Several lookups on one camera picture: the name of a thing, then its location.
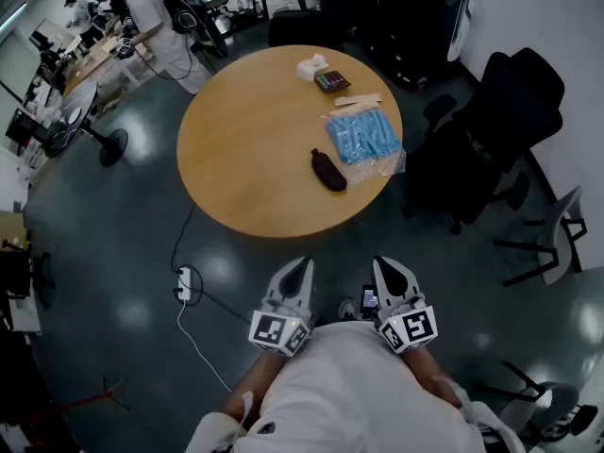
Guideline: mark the white tissue holder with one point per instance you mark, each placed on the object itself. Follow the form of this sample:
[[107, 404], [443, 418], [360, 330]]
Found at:
[[310, 67]]

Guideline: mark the person's white shirt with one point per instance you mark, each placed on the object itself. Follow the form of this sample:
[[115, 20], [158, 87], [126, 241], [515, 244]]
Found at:
[[349, 394]]

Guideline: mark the grey swivel chair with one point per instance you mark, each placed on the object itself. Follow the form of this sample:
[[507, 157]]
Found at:
[[542, 399]]

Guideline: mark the person's grey shoe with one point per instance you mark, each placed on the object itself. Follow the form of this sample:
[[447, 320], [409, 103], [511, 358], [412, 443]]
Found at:
[[347, 309]]

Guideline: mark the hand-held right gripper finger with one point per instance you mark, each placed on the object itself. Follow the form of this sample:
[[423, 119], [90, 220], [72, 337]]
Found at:
[[406, 287], [383, 286]]

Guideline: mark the person's left forearm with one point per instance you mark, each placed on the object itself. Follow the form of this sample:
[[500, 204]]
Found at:
[[257, 380]]

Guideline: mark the black stool chair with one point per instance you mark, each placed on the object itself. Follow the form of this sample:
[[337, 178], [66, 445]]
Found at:
[[302, 21]]

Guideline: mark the beige paper strip packet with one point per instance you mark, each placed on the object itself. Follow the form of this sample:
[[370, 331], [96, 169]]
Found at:
[[354, 109], [358, 98]]

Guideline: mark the long wooden desk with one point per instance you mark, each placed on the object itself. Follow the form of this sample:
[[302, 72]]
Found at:
[[89, 62]]

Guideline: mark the white chair with black frame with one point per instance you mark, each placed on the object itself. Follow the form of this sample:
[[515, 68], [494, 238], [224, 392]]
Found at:
[[557, 234]]

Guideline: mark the black pouch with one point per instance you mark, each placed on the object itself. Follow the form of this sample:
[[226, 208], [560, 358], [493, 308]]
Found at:
[[328, 172]]

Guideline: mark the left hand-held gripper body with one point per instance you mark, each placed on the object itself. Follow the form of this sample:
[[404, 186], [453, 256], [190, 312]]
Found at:
[[278, 330]]

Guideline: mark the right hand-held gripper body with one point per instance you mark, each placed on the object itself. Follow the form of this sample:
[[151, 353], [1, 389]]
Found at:
[[413, 328]]

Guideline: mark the white power strip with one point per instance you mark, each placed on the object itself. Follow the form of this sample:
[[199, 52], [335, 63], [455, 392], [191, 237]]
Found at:
[[184, 283]]

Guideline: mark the round black side table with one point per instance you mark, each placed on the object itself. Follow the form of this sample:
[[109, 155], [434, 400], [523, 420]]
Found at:
[[71, 121]]

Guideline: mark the black office chair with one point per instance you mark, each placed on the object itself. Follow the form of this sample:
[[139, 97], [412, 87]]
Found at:
[[500, 125]]

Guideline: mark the small black screen device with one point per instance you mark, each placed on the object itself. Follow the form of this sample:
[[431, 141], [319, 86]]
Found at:
[[369, 298]]

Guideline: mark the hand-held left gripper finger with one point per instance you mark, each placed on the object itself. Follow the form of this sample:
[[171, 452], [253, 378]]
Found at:
[[307, 290], [278, 287]]

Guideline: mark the black equipment stand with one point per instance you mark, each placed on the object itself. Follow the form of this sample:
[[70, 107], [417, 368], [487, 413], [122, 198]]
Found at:
[[23, 272]]

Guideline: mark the black calculator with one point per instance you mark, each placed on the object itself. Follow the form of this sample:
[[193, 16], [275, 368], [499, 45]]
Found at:
[[332, 81]]

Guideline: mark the clear bag of blue covers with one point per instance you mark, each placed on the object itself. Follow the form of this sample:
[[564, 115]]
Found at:
[[363, 135]]

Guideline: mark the black cabinet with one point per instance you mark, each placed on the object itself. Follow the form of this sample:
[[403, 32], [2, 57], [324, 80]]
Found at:
[[406, 21]]

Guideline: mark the person's right forearm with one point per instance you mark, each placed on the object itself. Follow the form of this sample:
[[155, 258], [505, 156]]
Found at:
[[427, 371]]

